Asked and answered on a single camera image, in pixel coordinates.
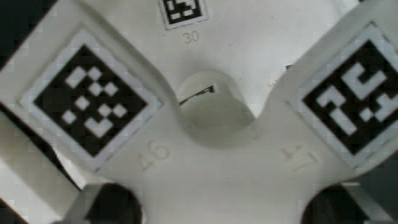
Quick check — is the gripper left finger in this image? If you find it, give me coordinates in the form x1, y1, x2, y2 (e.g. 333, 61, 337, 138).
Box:
55, 183, 142, 224

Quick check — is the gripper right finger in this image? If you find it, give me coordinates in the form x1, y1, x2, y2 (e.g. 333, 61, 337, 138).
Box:
300, 182, 398, 224

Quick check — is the white cross-shaped table base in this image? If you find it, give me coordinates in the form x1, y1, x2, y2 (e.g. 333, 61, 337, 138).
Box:
0, 0, 398, 224

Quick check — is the white cylindrical table leg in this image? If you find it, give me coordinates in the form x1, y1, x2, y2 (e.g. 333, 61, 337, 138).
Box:
177, 70, 255, 147

